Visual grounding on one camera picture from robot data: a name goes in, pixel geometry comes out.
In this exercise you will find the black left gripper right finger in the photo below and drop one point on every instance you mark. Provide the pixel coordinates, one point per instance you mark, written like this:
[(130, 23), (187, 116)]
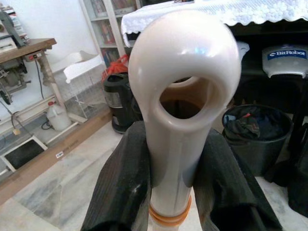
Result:
[(226, 187)]

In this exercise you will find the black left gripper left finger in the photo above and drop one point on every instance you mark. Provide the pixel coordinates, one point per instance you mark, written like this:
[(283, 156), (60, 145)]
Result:
[(120, 183)]

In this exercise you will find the black round bin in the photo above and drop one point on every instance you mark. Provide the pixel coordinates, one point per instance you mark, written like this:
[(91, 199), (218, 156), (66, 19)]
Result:
[(260, 154)]

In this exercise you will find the long brown cardboard box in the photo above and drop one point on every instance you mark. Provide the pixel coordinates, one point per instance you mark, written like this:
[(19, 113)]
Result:
[(72, 146)]

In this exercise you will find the dark clothes bundle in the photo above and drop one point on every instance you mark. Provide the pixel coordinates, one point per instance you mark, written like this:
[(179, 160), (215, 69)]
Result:
[(255, 122)]

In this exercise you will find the black kitchen appliance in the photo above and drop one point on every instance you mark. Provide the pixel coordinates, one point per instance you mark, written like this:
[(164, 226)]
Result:
[(118, 101)]

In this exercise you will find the white jug with red cap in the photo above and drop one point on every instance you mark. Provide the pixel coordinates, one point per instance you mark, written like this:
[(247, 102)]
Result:
[(57, 118)]

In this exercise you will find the red plastic bag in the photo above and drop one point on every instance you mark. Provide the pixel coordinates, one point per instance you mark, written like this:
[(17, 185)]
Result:
[(118, 65)]

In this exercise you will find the grey sewing machine motor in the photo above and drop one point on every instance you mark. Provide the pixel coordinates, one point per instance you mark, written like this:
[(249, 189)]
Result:
[(10, 77)]

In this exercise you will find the white bookshelf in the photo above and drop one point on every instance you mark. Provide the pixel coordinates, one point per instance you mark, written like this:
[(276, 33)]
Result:
[(110, 29)]

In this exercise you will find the wooden sewing table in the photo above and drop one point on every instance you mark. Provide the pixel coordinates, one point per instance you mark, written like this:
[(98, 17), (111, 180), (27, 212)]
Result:
[(29, 48)]

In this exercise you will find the white lace tablecloth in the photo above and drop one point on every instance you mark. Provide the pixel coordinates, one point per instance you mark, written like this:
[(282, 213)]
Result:
[(264, 12)]

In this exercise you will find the grey sewing machine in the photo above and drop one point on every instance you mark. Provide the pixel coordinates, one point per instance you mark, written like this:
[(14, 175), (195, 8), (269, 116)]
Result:
[(12, 26)]

